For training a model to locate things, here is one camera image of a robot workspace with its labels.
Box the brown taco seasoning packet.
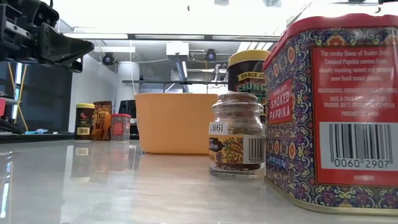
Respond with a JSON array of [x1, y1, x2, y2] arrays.
[[92, 100, 113, 141]]

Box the long ceiling light fixture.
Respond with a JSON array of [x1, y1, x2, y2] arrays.
[[63, 32, 282, 42]]

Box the grey overhead shelf beam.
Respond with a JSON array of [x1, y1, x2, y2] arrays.
[[122, 79, 229, 86]]

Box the yellow plastic bin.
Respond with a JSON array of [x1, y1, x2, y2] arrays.
[[134, 92, 219, 156]]

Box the yellow stand legs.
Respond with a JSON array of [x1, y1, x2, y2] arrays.
[[7, 63, 29, 131]]

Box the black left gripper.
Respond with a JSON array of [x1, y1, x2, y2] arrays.
[[0, 0, 95, 73]]

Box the black background monitor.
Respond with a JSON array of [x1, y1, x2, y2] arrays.
[[118, 100, 137, 119]]

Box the white ceiling box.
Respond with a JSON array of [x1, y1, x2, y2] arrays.
[[165, 42, 190, 57]]

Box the dark partition panel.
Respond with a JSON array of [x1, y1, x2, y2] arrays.
[[21, 60, 74, 134]]

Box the white cylindrical column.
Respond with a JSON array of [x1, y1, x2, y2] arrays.
[[116, 61, 141, 103]]

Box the red-lid smoked paprika tin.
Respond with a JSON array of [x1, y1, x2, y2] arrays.
[[110, 113, 132, 142], [262, 13, 398, 217]]

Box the black aluminium table frame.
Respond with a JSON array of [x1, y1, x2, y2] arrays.
[[0, 132, 141, 144]]

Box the yellow-lid spice jar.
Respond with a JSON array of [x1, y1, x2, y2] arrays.
[[74, 103, 96, 142], [226, 49, 271, 124]]

